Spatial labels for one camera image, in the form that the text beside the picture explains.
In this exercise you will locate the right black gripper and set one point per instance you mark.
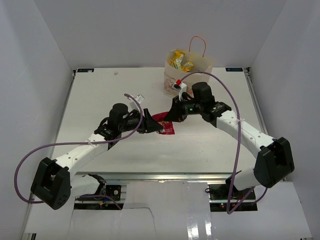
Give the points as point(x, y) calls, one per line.
point(176, 114)

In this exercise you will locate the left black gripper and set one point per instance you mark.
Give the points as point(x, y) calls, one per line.
point(148, 124)

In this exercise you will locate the red snack packet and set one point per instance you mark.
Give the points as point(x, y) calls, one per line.
point(167, 126)

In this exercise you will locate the yellow snack bar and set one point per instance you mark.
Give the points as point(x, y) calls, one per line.
point(187, 67)
point(178, 57)

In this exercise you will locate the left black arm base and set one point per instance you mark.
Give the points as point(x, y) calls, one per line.
point(92, 187)

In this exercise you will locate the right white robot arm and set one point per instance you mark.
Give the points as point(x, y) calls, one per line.
point(274, 159)

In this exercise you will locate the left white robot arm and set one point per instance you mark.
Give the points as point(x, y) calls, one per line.
point(55, 181)

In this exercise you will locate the right blue corner label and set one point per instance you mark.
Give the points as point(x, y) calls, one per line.
point(234, 69)

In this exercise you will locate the blue corner label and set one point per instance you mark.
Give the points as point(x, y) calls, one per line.
point(85, 70)
point(234, 69)

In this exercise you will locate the left blue corner label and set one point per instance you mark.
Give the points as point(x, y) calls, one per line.
point(85, 70)

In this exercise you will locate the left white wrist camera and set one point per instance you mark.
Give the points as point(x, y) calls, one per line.
point(136, 103)

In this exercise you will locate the cream paper bag orange handles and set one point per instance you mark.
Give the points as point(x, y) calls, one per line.
point(201, 63)

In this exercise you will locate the aluminium table frame rail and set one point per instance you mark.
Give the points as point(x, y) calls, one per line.
point(162, 176)

